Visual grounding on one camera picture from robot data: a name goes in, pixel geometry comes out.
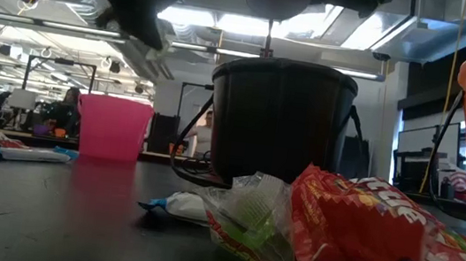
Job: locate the small orange object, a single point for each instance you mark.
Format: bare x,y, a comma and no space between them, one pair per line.
60,132

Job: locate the red white striped object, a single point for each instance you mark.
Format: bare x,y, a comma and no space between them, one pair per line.
460,181

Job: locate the long ceiling strip light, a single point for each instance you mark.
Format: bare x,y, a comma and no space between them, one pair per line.
233,52
80,29

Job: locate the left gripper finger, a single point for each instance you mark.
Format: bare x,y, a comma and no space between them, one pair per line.
105,18
146,24

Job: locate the black upright panel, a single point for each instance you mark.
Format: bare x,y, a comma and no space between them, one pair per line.
356,159
163,133

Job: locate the clear candy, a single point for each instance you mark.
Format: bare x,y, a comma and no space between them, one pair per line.
248,221

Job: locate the pink plastic bucket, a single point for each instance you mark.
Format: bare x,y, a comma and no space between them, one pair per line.
113,129

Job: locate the black plastic bucket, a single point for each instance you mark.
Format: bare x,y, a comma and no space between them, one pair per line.
280,123

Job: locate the person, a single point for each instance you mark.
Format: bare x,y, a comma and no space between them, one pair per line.
67,112
203,138

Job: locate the purple bowl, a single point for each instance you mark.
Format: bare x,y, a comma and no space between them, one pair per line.
40,129

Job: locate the white blue Hershey's bar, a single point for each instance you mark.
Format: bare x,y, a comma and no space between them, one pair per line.
29,154
183,207

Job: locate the black metal gantry frame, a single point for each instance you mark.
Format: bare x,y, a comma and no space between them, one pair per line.
196,85

